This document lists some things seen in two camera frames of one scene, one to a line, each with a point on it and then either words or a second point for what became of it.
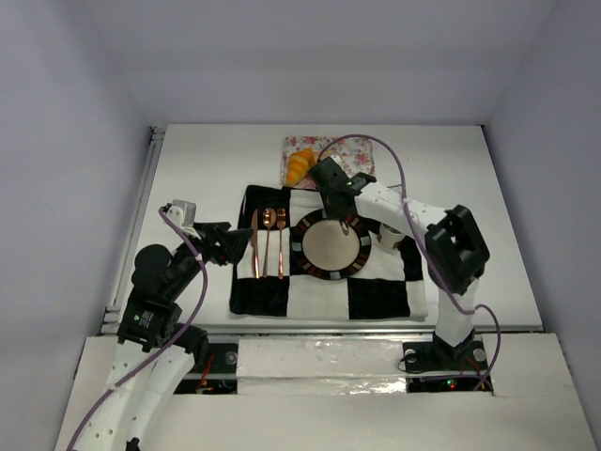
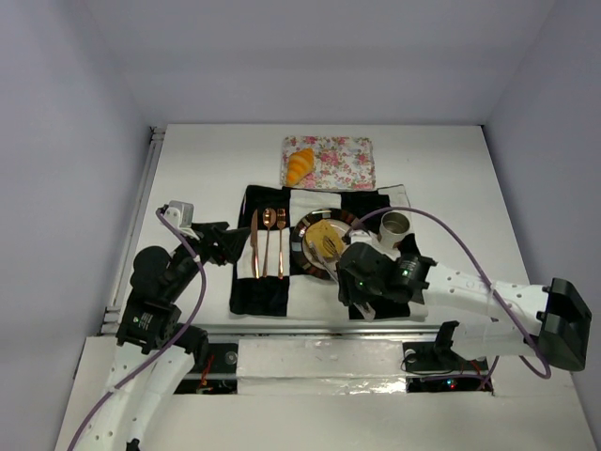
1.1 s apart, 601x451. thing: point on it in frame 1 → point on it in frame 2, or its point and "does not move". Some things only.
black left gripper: [214, 240] does not move
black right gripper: [339, 207] → [350, 275]
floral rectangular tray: [356, 153] does not move
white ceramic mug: [388, 236] does not move
